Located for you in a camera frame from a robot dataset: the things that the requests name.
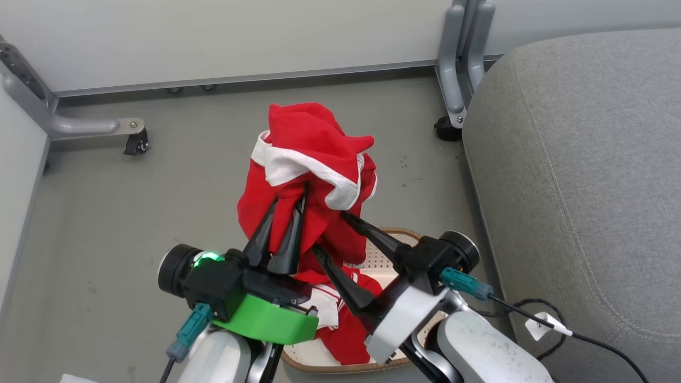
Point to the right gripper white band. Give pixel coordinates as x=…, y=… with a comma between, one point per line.
x=407, y=314

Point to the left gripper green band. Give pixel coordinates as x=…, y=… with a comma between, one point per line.
x=266, y=319

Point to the red and white garment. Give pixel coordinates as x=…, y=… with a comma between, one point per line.
x=311, y=138

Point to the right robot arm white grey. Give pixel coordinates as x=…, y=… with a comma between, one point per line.
x=489, y=351

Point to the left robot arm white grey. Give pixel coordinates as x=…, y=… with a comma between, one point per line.
x=221, y=359

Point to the cream perforated laundry basket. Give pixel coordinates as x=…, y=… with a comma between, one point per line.
x=380, y=260

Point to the round black caster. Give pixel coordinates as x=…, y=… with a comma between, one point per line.
x=447, y=130

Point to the black caster with metal fork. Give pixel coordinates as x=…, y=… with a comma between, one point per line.
x=137, y=142

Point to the double grey partition leg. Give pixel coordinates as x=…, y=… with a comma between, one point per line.
x=460, y=58

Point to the long grey partition leg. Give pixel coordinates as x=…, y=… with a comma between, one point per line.
x=69, y=125

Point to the grey fabric sofa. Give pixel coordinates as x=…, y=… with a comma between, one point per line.
x=585, y=175

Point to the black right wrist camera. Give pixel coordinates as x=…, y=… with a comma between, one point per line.
x=462, y=250

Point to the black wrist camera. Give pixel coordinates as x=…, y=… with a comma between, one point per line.
x=175, y=268
x=462, y=250

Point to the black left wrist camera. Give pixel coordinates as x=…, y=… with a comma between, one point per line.
x=175, y=268

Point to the grey partition bottom rail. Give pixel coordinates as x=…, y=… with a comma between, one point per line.
x=266, y=75

